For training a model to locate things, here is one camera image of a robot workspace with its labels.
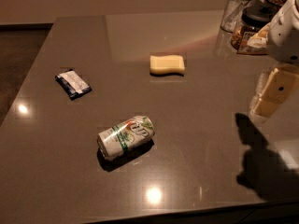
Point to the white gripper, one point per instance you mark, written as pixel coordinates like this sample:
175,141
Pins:
286,36

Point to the yellow sponge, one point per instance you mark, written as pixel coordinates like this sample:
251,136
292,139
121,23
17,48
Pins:
164,65

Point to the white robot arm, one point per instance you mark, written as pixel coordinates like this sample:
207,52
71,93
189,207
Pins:
289,5

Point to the white green 7up can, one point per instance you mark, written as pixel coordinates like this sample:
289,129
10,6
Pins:
119,139

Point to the black-lidded snack jar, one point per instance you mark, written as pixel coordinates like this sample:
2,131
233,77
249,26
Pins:
253,19

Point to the clear empty glass jar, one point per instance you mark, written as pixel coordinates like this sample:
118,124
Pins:
232,13

